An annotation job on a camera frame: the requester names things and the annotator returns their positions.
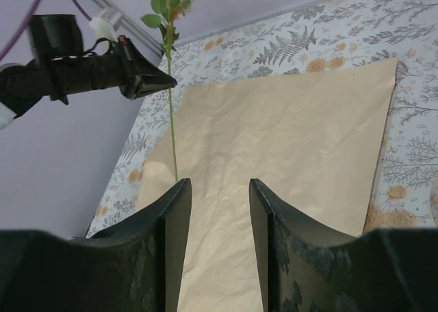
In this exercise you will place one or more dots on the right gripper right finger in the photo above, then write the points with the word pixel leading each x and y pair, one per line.
pixel 303 265

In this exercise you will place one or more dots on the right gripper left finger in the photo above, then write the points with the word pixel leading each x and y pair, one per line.
pixel 136 264

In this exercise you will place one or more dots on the floral patterned table mat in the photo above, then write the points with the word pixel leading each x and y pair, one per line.
pixel 327 36

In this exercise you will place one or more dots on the left aluminium frame post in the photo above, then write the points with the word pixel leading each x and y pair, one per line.
pixel 147 44

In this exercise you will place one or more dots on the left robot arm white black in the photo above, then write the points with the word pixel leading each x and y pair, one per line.
pixel 21 88

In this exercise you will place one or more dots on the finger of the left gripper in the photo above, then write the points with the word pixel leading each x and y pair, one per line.
pixel 142 77

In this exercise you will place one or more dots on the cream printed ribbon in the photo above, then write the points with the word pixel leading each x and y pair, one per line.
pixel 433 205

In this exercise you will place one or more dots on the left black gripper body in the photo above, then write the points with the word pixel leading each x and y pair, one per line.
pixel 57 47

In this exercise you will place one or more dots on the orange beige wrapping paper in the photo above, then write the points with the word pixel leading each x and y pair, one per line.
pixel 314 139

